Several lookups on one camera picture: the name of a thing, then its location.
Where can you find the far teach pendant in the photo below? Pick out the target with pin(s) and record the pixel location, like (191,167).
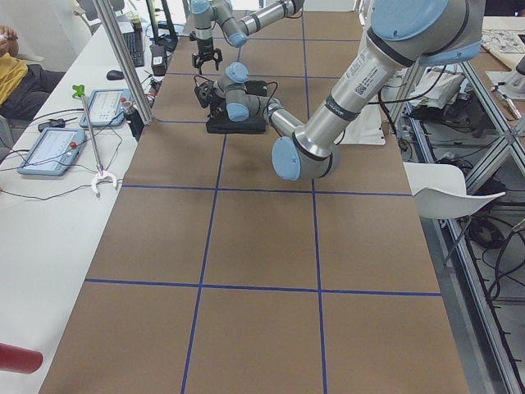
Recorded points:
(104,106)

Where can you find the person in yellow shirt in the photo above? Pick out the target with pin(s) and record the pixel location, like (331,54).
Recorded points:
(24,88)

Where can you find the aluminium frame post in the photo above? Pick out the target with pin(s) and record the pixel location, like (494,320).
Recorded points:
(114,34)

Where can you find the black computer mouse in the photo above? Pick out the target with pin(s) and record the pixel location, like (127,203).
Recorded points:
(115,75)

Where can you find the red bottle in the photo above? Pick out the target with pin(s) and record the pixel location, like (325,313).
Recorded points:
(19,360)

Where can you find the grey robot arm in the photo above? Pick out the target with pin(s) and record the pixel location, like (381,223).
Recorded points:
(401,33)
(206,14)

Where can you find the near teach pendant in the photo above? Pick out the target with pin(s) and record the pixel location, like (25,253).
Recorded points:
(55,150)

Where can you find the black bottle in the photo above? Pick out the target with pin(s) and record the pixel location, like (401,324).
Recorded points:
(131,114)

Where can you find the black graphic t-shirt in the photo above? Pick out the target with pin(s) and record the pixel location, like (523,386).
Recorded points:
(224,125)

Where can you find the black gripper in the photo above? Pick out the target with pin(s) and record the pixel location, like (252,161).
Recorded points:
(216,98)
(205,45)

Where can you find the black power adapter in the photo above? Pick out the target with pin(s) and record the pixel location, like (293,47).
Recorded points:
(57,123)

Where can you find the teach pendant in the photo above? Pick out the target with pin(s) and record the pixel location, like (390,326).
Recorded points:
(104,106)
(55,150)

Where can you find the black keyboard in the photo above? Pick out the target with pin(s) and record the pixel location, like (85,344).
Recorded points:
(135,47)

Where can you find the white chair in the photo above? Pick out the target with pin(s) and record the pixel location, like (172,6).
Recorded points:
(440,191)

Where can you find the metal reacher grabber tool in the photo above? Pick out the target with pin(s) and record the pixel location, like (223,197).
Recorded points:
(102,174)

